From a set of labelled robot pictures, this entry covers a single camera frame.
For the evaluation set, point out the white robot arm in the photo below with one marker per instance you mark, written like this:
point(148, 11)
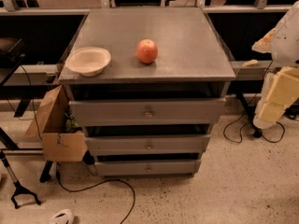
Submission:
point(280, 90)

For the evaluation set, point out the grey drawer cabinet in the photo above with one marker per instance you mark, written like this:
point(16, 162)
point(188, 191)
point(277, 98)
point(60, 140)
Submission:
point(191, 64)

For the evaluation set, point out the grey drawer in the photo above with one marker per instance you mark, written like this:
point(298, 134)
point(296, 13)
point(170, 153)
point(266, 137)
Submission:
point(147, 144)
point(147, 112)
point(118, 168)

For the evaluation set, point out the red apple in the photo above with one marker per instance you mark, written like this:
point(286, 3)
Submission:
point(146, 51)

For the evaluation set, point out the yellow foam scrap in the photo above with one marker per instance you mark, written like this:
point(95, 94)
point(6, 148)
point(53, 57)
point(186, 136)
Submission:
point(250, 63)

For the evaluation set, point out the grey bottom drawer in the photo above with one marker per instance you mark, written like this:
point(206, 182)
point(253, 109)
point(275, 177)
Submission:
point(118, 168)

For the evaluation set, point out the grey top drawer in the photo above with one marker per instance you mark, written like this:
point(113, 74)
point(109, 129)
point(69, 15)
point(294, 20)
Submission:
point(147, 112)

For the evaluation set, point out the white bicycle helmet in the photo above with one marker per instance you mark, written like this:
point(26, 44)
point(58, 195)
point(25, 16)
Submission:
point(65, 216)

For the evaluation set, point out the grey middle drawer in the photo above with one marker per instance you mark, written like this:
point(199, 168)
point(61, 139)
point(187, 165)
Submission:
point(147, 144)

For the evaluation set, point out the black tripod stand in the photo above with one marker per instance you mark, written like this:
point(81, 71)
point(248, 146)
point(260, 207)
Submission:
point(19, 188)

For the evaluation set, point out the white paper bowl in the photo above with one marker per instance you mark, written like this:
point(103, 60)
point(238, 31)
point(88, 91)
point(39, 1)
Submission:
point(89, 61)

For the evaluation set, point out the cardboard box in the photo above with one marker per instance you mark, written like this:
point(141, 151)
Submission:
point(49, 128)

